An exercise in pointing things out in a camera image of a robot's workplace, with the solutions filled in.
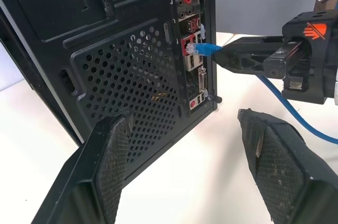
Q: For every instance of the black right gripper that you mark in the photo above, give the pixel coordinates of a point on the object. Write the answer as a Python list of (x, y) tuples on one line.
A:
[(320, 60)]

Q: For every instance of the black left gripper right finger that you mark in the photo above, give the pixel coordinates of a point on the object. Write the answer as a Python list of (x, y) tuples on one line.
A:
[(287, 171)]

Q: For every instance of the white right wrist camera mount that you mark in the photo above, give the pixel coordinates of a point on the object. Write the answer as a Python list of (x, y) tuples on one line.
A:
[(336, 89)]

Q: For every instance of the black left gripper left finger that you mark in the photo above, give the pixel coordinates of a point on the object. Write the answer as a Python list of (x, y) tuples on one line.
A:
[(87, 171)]

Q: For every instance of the black computer tower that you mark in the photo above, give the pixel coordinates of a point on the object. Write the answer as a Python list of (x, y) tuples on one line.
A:
[(79, 10)]

